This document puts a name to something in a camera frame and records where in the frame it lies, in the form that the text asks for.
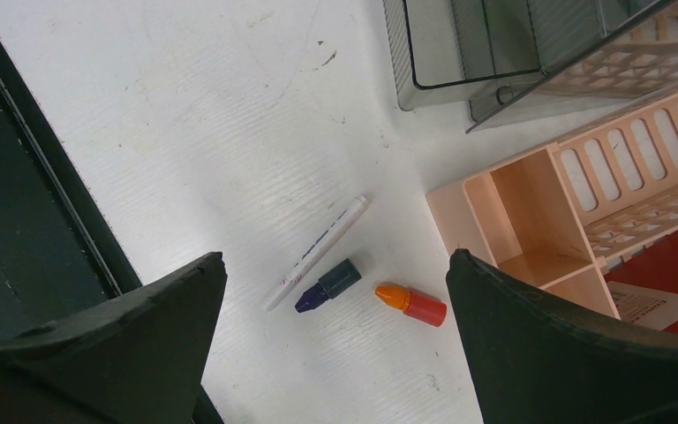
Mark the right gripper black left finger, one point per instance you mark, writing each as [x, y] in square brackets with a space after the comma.
[137, 358]

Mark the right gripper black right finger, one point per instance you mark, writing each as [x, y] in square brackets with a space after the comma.
[538, 358]

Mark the small red-orange marker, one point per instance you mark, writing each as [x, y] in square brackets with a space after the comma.
[415, 304]

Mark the clear grey drawer box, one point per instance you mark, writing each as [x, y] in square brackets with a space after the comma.
[497, 56]

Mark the peach file organizer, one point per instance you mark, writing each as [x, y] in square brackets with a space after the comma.
[559, 215]

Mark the white pen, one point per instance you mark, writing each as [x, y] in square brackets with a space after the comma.
[315, 252]

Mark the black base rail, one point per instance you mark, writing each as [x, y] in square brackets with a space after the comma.
[58, 256]

